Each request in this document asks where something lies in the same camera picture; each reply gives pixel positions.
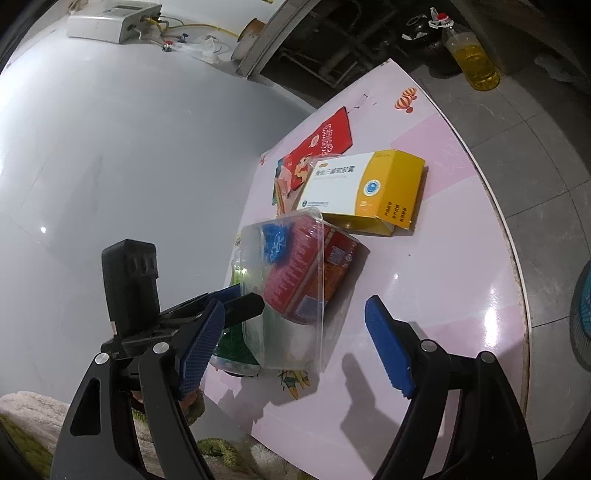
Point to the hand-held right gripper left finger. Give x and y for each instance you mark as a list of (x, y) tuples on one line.
[(201, 350)]

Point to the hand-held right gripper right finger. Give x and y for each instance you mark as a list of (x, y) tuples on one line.
[(388, 346)]

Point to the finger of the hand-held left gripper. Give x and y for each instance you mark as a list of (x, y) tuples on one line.
[(231, 293), (244, 309)]

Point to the clear plastic container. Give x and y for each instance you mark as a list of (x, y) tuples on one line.
[(281, 341)]

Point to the red snack packet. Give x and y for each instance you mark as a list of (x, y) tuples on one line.
[(328, 136)]

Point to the blue waste basket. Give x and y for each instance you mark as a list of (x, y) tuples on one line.
[(582, 314)]

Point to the green plastic bottle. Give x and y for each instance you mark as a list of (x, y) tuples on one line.
[(235, 346)]

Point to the blue crumpled wrapper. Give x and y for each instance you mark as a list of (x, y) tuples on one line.
[(276, 240)]

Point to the red printed can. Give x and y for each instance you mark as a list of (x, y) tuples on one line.
[(337, 258)]

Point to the yellow and white medicine box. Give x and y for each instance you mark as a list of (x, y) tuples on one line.
[(360, 189)]

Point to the beige tape roll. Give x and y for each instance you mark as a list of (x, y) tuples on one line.
[(248, 37)]

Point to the grey drain pipes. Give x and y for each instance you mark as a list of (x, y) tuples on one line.
[(332, 55)]

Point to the yellow cooking oil bottle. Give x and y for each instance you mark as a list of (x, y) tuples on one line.
[(473, 57)]

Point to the black clay jar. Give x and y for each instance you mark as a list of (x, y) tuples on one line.
[(422, 32)]

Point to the white wall water heater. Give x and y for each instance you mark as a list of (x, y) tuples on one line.
[(108, 18)]

